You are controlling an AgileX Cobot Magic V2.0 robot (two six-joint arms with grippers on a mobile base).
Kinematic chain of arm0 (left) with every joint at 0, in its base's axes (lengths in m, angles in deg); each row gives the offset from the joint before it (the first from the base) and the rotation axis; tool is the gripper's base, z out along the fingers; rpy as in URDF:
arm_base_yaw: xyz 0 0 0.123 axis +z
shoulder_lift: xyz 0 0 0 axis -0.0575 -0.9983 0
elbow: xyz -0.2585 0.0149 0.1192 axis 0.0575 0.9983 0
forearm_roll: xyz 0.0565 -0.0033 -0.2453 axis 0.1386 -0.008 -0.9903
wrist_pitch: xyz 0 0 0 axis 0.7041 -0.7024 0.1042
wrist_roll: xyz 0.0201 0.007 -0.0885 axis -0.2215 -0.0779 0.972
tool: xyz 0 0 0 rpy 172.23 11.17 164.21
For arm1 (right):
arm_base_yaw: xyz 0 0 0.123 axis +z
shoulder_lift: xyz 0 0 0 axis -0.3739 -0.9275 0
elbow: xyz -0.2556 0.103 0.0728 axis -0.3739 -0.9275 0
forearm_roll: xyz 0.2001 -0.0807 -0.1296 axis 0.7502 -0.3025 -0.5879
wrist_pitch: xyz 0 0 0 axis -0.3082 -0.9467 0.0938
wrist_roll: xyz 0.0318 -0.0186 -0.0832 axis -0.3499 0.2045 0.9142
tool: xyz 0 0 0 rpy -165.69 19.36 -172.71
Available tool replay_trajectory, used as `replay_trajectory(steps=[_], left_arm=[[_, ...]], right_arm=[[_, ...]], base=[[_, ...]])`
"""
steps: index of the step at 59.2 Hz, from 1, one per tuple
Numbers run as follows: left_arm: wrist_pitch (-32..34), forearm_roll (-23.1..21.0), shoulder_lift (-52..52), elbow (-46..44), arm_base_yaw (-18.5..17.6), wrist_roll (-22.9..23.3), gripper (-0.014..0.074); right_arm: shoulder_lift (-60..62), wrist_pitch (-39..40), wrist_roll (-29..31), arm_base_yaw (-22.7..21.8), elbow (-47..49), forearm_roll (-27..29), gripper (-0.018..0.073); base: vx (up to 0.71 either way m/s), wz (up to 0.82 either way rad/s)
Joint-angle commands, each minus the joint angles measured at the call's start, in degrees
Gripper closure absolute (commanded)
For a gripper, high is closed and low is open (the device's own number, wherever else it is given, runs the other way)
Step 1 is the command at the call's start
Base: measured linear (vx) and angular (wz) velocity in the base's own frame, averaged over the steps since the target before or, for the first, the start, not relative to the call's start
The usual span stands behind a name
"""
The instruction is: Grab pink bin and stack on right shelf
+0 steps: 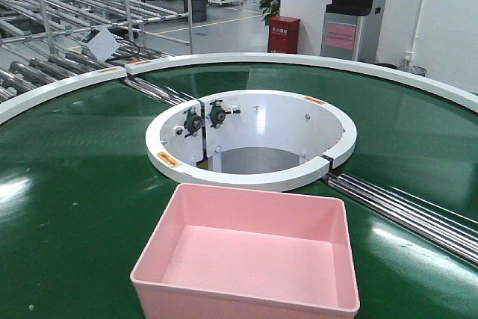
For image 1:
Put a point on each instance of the black bearing mount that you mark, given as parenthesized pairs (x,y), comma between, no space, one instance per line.
(193,122)
(217,114)

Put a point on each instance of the grey and black water dispenser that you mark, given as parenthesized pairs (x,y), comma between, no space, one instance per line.
(342,28)

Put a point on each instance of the dark plastic crate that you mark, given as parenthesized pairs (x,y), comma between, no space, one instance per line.
(199,10)

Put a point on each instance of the green conveyor belt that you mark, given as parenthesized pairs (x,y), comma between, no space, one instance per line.
(79,197)

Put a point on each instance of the metal roller flow rack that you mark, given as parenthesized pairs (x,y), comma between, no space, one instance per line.
(45,34)

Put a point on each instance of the left black bearing mount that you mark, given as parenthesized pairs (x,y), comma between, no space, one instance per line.
(193,122)

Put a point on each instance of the red fire extinguisher cabinet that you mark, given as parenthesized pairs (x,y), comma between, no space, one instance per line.
(283,34)

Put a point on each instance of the pink plastic bin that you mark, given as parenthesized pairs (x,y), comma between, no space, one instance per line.
(221,252)

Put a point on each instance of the steel transfer rollers right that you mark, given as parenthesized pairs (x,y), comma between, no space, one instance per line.
(448,230)

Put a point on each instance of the white outer conveyor rim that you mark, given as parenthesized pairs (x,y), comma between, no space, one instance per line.
(22,103)

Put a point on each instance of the white control box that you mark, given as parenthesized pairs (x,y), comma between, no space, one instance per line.
(100,43)

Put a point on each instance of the wire mesh waste basket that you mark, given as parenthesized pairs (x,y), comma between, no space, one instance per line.
(413,69)

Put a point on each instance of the right black bearing mount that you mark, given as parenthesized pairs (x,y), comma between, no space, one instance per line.
(217,114)

